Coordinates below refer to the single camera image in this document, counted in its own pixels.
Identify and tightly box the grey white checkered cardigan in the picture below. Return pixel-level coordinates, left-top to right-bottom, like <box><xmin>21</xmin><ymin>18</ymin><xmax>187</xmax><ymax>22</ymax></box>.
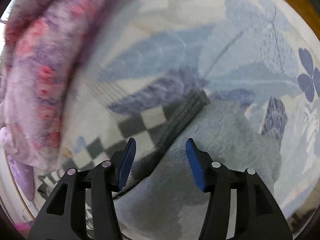
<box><xmin>37</xmin><ymin>88</ymin><xmax>211</xmax><ymax>235</ymax></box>

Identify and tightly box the grey garment on bed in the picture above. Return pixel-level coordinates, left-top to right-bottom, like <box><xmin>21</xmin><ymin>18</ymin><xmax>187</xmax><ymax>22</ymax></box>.
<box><xmin>114</xmin><ymin>101</ymin><xmax>281</xmax><ymax>239</ymax></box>

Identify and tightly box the white patterned bed blanket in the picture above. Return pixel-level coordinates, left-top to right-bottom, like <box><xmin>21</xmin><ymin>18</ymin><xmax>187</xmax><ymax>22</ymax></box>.
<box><xmin>2</xmin><ymin>0</ymin><xmax>320</xmax><ymax>240</ymax></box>

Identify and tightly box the purple pink floral duvet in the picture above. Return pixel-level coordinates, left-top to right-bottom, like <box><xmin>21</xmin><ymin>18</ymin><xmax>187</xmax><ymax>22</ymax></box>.
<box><xmin>1</xmin><ymin>0</ymin><xmax>115</xmax><ymax>200</ymax></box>

